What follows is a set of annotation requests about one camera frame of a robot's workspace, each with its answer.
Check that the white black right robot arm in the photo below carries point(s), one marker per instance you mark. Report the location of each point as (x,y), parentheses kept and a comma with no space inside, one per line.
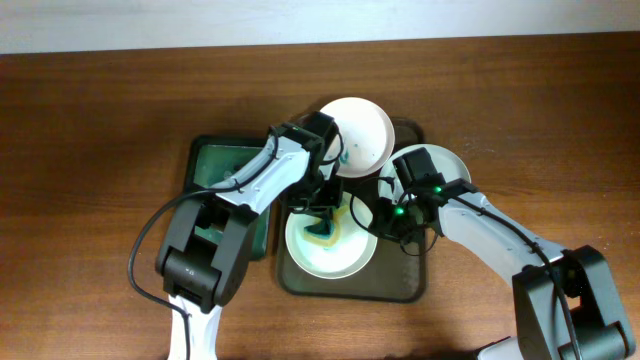
(567,305)

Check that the dark green water tray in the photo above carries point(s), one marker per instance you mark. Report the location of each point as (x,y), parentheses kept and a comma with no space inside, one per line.
(213,159)

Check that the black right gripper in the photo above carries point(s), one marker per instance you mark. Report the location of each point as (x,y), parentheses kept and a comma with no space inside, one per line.
(382,227)

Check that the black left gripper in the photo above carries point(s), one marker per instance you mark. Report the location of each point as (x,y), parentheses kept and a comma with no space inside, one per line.
(314,204)

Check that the pale green white plate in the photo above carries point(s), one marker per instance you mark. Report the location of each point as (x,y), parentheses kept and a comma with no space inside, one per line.
(344,253)

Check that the pinkish white plate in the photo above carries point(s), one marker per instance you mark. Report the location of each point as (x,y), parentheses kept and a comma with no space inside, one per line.
(367,133)

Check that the brown serving tray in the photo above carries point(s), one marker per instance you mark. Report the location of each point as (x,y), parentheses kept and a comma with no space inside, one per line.
(389,276)

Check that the green yellow sponge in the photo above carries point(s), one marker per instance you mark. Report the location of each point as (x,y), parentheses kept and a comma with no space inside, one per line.
(322,229)

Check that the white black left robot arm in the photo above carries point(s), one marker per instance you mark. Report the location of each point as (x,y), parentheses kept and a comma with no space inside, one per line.
(207,248)

